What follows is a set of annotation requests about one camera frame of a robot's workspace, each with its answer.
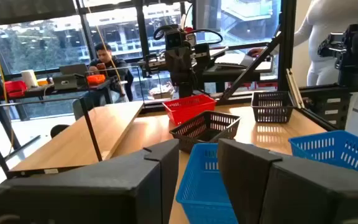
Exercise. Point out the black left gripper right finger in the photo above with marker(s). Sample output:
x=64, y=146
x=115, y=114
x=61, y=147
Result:
x=291, y=193

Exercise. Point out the grey device box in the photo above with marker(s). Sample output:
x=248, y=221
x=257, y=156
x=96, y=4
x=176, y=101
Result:
x=64, y=83

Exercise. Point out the black plastic basket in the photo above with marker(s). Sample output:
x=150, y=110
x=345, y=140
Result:
x=272, y=109
x=207, y=136

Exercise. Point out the black window frame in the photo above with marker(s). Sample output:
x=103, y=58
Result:
x=142, y=31

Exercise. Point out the person's phone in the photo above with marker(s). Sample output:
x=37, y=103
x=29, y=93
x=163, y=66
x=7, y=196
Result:
x=101, y=66

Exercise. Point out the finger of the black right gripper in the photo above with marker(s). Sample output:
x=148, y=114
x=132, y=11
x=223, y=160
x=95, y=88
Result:
x=176, y=85
x=187, y=85

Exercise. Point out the small orange container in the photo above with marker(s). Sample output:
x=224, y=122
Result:
x=42, y=82

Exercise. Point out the red plastic basket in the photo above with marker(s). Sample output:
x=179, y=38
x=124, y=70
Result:
x=191, y=113

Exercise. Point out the black metal shelf frame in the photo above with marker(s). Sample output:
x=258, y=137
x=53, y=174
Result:
x=90, y=129

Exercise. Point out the red plastic box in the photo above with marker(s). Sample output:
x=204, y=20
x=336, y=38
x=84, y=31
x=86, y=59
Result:
x=15, y=88

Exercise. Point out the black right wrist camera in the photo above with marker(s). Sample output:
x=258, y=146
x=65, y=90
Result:
x=174, y=39

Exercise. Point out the black office desk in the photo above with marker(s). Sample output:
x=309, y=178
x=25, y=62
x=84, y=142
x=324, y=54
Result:
x=33, y=91

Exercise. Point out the blue plastic basket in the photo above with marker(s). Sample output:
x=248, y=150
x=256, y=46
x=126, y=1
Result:
x=337, y=149
x=202, y=186

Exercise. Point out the grey laptop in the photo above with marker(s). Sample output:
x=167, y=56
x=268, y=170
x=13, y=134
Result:
x=73, y=70

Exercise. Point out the black side desk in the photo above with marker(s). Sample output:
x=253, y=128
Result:
x=228, y=74

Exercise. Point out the person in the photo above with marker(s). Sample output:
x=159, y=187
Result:
x=325, y=37
x=117, y=67

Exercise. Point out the orange plastic basket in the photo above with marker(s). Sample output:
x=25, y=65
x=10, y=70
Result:
x=95, y=80

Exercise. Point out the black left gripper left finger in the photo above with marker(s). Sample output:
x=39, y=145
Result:
x=89, y=193

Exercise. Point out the black aluminium rig frame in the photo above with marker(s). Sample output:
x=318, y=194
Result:
x=286, y=46

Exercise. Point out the tan flat slat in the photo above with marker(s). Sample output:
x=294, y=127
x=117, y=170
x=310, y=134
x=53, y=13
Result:
x=294, y=88

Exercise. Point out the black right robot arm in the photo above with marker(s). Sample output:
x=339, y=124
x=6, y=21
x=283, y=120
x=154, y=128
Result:
x=202, y=54

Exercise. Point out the black chair seat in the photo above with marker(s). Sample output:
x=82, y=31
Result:
x=59, y=130

